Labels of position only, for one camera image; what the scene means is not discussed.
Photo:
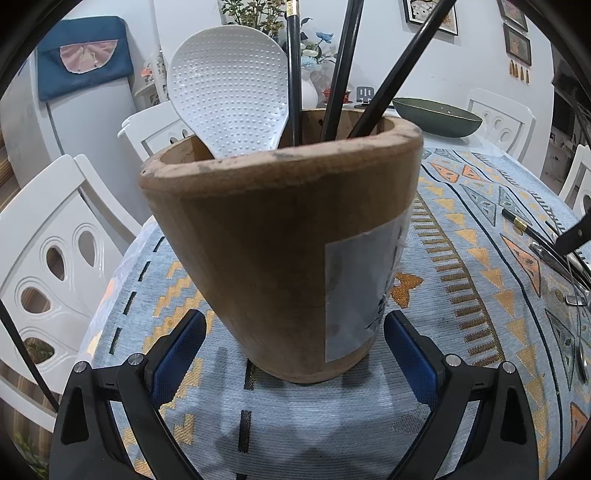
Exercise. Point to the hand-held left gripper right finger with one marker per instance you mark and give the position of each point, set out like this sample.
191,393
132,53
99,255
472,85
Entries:
411,364

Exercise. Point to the potted green plant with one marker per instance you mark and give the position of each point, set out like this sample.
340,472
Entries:
32,457

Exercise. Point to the small framed picture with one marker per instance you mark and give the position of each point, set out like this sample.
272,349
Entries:
517,44
512,11

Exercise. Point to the bamboo utensil holder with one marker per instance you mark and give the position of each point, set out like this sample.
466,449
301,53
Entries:
240,258

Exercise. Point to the dark green bowl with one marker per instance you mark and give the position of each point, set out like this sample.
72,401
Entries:
436,117

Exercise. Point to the white refrigerator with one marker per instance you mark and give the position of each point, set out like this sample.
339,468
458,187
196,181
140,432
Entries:
69,134

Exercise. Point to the orange hanging ornaments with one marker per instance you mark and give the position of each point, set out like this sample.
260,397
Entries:
519,71

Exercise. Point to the glass vase with green stems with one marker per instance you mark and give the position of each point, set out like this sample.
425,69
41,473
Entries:
249,14

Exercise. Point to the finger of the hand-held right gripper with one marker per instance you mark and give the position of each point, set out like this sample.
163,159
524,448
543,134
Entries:
577,237

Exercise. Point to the large framed picture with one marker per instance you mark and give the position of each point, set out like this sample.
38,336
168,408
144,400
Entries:
431,16

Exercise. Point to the white dotted rice paddle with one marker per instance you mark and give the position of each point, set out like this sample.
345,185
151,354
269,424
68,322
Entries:
231,92

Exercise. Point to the white dining chair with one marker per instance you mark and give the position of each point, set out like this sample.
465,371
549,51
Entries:
577,175
152,129
27,240
485,115

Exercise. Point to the red lidded teacup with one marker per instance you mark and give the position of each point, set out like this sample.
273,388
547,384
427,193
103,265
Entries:
334,95

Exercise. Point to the grey phone stand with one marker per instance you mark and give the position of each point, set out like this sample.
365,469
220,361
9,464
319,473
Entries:
364,93

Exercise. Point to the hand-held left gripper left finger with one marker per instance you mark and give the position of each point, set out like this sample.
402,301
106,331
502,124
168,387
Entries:
178,355

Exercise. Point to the blue cloth cover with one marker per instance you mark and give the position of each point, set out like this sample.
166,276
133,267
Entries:
101,81

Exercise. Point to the patterned blue table mat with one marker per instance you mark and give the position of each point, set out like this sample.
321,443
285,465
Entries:
323,415

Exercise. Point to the white vase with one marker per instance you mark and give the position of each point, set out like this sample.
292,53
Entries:
309,94

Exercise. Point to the pile of black chopsticks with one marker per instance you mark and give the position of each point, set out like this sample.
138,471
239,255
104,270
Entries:
512,217

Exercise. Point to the blue white flower bouquet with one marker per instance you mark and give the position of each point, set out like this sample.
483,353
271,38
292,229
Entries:
318,44

